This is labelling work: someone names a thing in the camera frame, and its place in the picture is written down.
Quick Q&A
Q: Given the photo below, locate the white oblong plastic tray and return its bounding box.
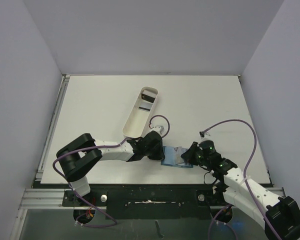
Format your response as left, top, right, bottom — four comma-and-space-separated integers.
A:
122, 86, 159, 138

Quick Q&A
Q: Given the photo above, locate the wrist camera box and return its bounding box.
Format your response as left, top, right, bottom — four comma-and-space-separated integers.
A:
199, 131, 211, 140
152, 125, 165, 135

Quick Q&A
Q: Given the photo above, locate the aluminium frame rail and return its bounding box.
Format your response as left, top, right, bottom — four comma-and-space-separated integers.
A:
9, 74, 70, 240

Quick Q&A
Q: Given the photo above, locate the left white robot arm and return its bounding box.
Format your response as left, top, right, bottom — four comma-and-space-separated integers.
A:
52, 130, 165, 206

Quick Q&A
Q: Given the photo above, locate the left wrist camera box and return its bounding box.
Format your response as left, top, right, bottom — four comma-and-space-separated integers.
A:
152, 125, 165, 135

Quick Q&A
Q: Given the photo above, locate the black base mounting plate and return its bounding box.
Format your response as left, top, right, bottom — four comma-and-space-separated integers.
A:
61, 183, 243, 221

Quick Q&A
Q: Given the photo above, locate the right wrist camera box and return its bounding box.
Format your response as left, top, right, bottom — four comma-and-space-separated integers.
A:
199, 131, 211, 140

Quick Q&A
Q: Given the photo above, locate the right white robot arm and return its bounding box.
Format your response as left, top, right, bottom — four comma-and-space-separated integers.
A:
181, 140, 300, 240

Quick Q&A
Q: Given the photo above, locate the right black loop cable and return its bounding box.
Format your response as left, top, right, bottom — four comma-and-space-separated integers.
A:
203, 171, 220, 185

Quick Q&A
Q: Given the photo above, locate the blue card holder wallet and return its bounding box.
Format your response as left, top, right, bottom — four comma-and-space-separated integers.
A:
161, 146, 193, 168

